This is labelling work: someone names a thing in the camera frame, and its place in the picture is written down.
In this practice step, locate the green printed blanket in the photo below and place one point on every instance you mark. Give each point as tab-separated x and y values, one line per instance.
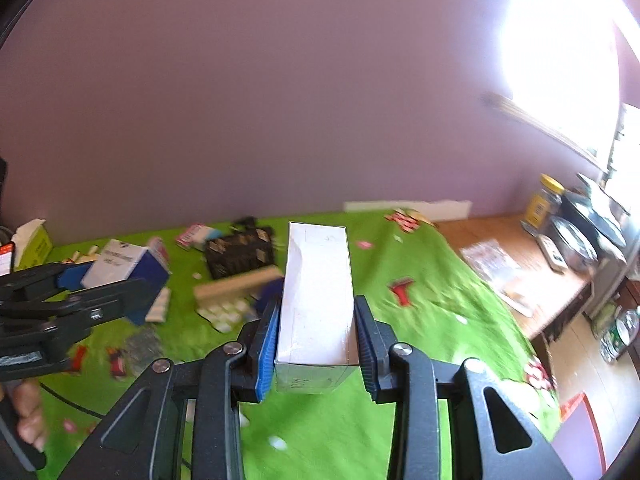
320	425

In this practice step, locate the white paper strip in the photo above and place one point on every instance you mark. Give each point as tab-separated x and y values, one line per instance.
407	207

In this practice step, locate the white pill blister packs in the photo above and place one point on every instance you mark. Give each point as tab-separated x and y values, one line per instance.
225	311

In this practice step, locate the white remote control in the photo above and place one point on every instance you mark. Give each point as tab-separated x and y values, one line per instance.
550	255

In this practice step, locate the yellow lid glass jar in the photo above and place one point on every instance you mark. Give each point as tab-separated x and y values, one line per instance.
545	205

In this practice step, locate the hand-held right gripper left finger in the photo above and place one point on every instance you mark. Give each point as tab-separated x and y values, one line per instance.
266	347

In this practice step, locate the wooden windowsill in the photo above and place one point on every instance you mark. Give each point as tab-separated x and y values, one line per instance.
542	127

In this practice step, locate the red phone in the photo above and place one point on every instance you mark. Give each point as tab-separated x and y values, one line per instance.
7	257

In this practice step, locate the metal bowl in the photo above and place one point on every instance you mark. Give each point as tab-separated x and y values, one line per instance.
575	246

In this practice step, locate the black plastic basket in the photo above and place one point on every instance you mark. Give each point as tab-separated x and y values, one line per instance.
240	255

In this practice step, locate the black pan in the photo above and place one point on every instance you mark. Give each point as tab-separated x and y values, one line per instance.
600	215

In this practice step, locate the person's left hand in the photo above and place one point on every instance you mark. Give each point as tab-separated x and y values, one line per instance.
30	410

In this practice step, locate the clear water bottle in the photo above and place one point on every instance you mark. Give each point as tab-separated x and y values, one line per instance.
619	332

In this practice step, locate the wooden side table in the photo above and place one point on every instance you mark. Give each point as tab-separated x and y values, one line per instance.
515	265

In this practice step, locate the window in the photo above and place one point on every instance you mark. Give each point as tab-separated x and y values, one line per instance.
565	45

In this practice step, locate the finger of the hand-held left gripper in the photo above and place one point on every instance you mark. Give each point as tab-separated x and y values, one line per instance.
72	276
115	297

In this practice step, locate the white and blue medicine box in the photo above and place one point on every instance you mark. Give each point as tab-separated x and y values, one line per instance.
122	262

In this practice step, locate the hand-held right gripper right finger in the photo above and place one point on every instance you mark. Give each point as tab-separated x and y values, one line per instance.
367	355

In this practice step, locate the white cardboard box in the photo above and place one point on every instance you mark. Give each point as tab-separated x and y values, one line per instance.
315	300

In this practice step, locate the green tissue box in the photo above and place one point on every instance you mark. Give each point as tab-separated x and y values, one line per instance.
32	242

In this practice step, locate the clear plastic bag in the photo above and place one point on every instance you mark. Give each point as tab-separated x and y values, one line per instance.
490	260

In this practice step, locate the wooden block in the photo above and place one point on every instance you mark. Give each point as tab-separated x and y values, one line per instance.
235	286

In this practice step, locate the red-rimmed box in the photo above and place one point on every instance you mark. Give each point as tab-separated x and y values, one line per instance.
582	427

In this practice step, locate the pink and teal small box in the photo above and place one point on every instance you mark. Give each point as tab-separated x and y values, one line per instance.
194	236

